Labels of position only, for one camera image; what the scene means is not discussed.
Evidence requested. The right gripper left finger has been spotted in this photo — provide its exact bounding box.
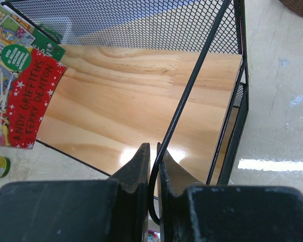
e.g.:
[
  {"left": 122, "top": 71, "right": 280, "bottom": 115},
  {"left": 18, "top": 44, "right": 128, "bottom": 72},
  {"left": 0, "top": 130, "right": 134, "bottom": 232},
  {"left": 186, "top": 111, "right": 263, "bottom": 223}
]
[{"left": 0, "top": 143, "right": 150, "bottom": 241}]

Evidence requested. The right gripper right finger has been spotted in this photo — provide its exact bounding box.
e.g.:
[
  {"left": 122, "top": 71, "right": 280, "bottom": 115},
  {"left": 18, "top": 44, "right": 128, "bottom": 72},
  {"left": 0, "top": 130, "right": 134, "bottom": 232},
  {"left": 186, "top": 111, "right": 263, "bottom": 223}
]
[{"left": 157, "top": 152, "right": 303, "bottom": 241}]

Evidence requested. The black wire wooden shelf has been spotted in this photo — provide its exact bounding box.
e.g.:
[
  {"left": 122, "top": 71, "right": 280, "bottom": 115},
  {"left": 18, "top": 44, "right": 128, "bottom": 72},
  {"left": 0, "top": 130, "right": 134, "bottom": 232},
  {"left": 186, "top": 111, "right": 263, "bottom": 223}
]
[{"left": 1, "top": 0, "right": 250, "bottom": 226}]

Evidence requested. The red treehouse book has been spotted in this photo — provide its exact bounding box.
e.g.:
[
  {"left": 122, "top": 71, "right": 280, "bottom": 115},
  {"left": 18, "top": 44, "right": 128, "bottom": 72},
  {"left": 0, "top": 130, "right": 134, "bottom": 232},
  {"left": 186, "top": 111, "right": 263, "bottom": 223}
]
[{"left": 7, "top": 48, "right": 66, "bottom": 149}]

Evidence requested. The green 104-storey treehouse book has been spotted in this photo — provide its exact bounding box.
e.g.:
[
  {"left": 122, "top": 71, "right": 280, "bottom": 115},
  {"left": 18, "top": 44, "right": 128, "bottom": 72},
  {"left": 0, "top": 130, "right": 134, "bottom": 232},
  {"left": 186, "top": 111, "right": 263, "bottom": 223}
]
[{"left": 0, "top": 5, "right": 65, "bottom": 146}]

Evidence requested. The brown core paper roll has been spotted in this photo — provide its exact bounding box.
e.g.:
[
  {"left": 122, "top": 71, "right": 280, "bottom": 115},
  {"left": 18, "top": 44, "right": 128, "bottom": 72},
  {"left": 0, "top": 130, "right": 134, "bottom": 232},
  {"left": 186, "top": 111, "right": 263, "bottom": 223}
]
[{"left": 279, "top": 0, "right": 303, "bottom": 15}]

